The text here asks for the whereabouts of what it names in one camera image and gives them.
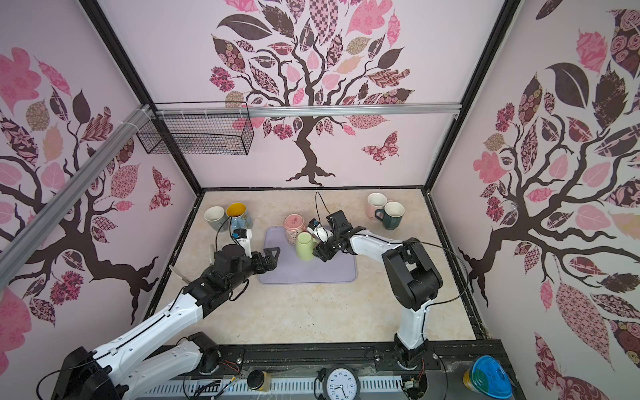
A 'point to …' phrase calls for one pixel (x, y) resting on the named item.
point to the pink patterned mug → (376, 201)
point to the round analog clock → (342, 383)
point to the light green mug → (305, 243)
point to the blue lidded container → (489, 376)
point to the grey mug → (215, 217)
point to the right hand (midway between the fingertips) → (320, 244)
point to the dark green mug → (393, 212)
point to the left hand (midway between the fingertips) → (270, 256)
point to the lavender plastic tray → (340, 269)
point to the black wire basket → (222, 127)
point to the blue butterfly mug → (240, 217)
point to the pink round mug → (293, 224)
